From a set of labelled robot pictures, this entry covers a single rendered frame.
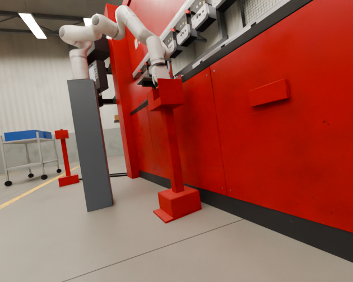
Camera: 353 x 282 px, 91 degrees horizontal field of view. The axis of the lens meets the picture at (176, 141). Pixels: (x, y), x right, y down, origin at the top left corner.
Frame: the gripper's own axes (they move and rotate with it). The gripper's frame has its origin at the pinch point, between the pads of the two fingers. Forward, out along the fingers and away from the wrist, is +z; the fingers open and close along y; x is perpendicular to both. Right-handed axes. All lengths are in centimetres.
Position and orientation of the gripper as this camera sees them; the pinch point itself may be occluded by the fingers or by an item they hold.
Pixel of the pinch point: (164, 92)
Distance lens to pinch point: 108.6
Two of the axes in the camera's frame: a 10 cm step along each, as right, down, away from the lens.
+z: 2.1, 9.7, 0.7
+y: -8.5, 2.2, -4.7
